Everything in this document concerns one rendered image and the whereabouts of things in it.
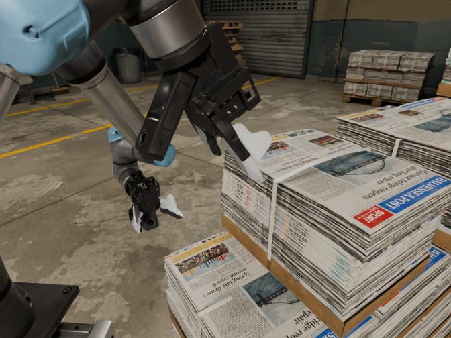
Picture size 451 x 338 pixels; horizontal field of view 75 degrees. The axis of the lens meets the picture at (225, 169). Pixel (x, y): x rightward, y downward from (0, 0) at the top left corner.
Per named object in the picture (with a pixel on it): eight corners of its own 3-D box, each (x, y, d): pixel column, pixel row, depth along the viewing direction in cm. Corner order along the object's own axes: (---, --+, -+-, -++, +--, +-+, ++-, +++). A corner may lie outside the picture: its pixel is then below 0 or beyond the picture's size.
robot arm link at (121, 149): (147, 127, 90) (151, 159, 95) (119, 122, 95) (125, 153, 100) (128, 135, 84) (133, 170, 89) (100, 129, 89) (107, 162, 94)
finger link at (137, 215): (124, 216, 70) (131, 196, 78) (127, 237, 73) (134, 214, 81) (137, 216, 70) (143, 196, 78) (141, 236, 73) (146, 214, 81)
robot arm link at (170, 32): (141, 27, 28) (118, 25, 34) (168, 68, 31) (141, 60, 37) (201, -16, 30) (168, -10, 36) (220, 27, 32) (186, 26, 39)
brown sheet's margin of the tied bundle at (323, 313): (276, 279, 62) (278, 264, 60) (360, 231, 76) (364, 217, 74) (340, 341, 50) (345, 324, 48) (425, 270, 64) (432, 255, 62)
